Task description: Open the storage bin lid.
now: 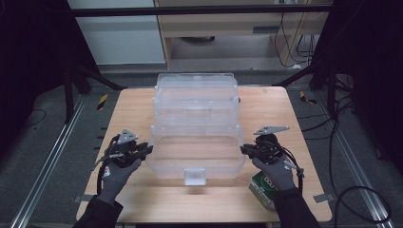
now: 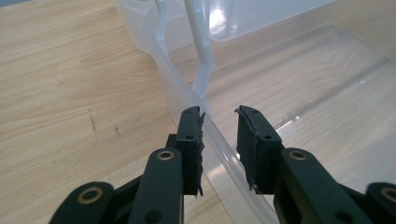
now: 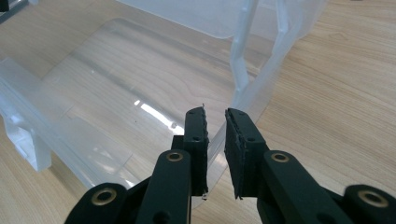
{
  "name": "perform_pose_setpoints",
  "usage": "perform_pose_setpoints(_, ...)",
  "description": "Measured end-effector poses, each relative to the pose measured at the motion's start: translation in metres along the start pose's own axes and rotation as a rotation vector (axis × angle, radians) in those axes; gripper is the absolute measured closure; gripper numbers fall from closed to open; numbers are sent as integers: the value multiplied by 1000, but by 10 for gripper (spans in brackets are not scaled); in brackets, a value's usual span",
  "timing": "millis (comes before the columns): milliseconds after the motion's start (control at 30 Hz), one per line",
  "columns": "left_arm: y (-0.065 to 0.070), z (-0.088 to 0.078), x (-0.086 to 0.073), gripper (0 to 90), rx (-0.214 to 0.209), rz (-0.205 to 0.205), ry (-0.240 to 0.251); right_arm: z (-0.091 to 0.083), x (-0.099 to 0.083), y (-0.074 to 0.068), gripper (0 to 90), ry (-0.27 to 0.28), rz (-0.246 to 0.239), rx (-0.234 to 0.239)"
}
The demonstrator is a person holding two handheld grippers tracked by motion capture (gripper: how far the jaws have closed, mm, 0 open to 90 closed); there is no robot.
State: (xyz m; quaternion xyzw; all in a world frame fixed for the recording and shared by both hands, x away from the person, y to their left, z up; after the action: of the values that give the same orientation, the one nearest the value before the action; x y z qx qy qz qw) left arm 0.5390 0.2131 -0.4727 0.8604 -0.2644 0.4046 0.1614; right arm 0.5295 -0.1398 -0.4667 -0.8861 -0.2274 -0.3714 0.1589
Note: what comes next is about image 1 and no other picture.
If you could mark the light wooden desk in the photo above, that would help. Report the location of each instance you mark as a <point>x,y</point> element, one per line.
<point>221,23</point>

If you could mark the black metal stand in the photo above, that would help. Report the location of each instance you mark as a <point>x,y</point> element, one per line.
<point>69,95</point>
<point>331,91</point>

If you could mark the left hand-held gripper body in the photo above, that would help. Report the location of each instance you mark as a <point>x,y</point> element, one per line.
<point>123,153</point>

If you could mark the green and white carton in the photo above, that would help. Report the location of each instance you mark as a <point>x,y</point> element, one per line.
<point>261,191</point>

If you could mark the clear plastic storage box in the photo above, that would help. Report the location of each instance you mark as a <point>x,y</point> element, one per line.
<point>196,158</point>

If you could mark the black curtain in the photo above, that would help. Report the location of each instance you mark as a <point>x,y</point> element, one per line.
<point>374,79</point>
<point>28,63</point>

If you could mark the person's left hand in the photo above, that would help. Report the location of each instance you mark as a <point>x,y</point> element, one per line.
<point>115,182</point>

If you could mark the yellow and black tape strip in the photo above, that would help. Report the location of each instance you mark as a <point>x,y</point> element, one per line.
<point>102,102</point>
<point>307,99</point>

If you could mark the white cabinet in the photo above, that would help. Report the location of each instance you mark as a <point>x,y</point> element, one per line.
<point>120,38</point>

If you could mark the aluminium floor rail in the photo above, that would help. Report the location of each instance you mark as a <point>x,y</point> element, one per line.
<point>47,164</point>
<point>358,177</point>

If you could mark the grey tape piece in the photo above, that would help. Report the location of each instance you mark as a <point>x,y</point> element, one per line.
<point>81,199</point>
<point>323,198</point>

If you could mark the black horizontal metal bar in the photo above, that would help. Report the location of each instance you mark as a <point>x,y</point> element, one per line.
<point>190,10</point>

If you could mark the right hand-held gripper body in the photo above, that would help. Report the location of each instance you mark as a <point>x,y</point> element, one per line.
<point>269,148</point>

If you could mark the person's right hand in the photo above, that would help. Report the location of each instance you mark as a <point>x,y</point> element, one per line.
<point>278,175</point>

